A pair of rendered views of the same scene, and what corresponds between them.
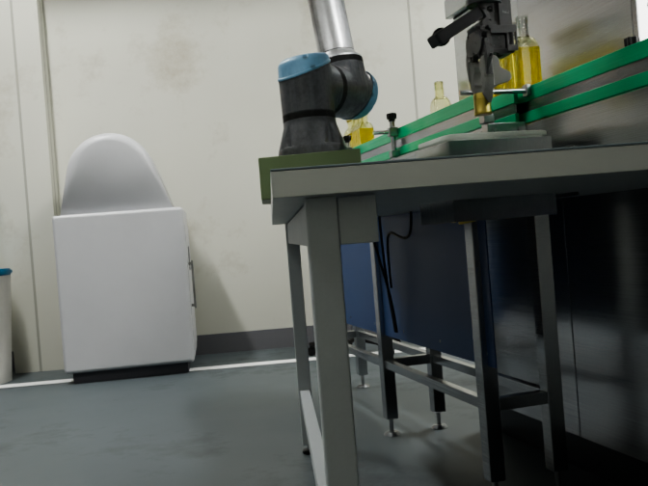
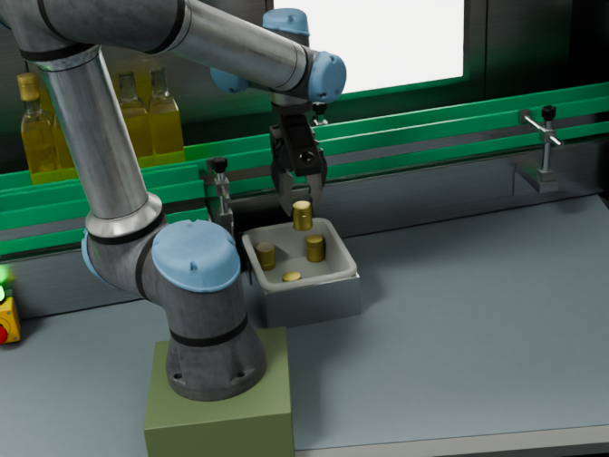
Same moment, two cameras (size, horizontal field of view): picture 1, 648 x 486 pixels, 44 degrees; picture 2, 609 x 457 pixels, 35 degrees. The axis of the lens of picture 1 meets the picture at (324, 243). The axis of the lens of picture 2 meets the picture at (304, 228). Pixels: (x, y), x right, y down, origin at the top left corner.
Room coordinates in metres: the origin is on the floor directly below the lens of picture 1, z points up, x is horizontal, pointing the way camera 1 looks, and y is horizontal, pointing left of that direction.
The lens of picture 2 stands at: (1.54, 1.19, 1.70)
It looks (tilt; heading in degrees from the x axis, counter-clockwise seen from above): 28 degrees down; 273
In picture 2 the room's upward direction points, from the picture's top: 4 degrees counter-clockwise
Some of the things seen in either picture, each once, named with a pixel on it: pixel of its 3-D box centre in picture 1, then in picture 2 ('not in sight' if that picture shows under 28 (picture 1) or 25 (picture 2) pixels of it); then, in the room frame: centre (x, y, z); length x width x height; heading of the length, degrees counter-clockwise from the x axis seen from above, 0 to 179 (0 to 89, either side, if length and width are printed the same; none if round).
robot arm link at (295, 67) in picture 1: (308, 85); (196, 275); (1.76, 0.01, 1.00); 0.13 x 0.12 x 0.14; 141
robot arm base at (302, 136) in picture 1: (310, 137); (212, 342); (1.75, 0.01, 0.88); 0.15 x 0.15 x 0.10
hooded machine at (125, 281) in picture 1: (128, 254); not in sight; (4.47, 1.09, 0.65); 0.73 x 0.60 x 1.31; 94
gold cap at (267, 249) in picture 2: not in sight; (265, 257); (1.70, -0.40, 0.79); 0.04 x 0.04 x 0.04
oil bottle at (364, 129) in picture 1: (365, 140); not in sight; (3.07, -0.19, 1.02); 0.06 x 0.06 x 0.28; 15
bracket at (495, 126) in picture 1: (504, 138); (222, 228); (1.78, -0.42, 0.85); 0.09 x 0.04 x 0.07; 105
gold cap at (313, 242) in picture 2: not in sight; (314, 247); (1.60, -0.43, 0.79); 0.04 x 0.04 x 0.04
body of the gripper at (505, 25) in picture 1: (489, 28); (293, 131); (1.63, -0.37, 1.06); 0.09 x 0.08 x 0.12; 104
